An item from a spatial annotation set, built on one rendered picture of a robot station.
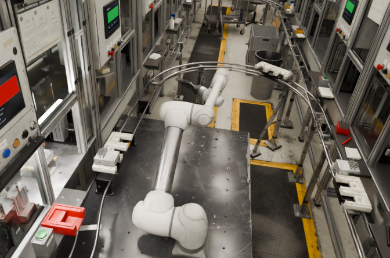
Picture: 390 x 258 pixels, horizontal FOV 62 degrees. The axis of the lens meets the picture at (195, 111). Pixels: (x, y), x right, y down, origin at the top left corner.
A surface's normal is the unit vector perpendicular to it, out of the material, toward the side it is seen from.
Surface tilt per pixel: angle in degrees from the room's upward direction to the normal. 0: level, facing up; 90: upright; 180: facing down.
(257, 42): 91
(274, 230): 0
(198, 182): 0
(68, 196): 0
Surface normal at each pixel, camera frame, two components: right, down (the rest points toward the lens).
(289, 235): 0.07, -0.84
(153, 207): -0.06, -0.44
